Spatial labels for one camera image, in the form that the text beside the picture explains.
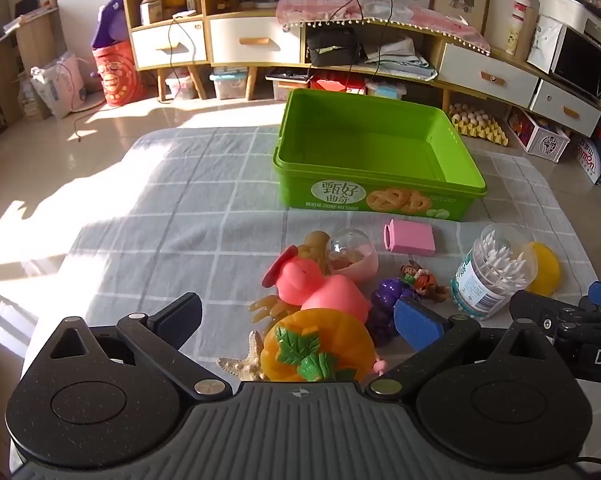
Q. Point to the black laptop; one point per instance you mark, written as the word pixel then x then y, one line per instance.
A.
pixel 288 75

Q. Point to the clear storage box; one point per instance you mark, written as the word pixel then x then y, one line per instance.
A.
pixel 180 87
pixel 228 87

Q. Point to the purple grape toy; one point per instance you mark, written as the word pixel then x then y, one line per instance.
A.
pixel 383 310

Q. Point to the beige starfish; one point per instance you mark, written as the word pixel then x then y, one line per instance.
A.
pixel 250 360

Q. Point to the white printer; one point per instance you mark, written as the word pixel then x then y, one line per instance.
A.
pixel 570 7

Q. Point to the folded clothes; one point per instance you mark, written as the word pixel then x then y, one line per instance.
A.
pixel 398 57

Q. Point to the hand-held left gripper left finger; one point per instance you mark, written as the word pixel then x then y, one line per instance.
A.
pixel 180 317

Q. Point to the white cabinet drawer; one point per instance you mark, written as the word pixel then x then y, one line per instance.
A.
pixel 565 107
pixel 485 75
pixel 170 45
pixel 255 40

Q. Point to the white plastic bag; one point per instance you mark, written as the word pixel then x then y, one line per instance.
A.
pixel 58 85

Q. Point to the white cylindrical canister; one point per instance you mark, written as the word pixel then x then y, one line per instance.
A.
pixel 515 25

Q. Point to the black bag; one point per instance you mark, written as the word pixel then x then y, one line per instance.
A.
pixel 330 45

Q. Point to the grey checked blanket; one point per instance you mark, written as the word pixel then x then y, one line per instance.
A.
pixel 180 210

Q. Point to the amber octopus toy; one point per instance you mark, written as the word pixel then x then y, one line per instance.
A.
pixel 316 250
pixel 268 312

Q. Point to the pink tasselled cloth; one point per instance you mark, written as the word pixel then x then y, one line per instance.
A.
pixel 305 10

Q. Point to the orange pumpkin toy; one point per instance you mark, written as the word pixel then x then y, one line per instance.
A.
pixel 330 330

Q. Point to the red printed bag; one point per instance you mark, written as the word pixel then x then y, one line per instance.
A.
pixel 118 75

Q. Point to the green plastic box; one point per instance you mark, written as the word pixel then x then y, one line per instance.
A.
pixel 330 200

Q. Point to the egg tray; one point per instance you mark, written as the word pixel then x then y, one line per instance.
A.
pixel 478 122

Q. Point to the white blue carton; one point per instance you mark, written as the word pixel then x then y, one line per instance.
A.
pixel 588 157

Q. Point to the black microwave oven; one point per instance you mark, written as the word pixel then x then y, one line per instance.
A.
pixel 585 62

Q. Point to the pink rubber duck toy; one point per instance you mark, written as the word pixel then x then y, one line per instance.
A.
pixel 300 280

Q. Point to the purple plush toy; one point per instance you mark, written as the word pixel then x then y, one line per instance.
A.
pixel 109 20

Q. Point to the small cartoon figurine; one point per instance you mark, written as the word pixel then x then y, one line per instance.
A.
pixel 423 280

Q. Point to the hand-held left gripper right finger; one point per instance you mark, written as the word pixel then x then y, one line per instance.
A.
pixel 418 322

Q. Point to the pink clear toy capsule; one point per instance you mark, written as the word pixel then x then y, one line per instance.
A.
pixel 355 260

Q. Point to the small pink box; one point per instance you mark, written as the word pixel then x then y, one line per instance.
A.
pixel 413 237

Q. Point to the white plastic crate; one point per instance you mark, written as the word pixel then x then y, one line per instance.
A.
pixel 545 142

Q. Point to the yellow capsule half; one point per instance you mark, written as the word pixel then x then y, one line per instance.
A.
pixel 545 270

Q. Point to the clear cotton swab jar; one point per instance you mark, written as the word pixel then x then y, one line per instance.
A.
pixel 485 280

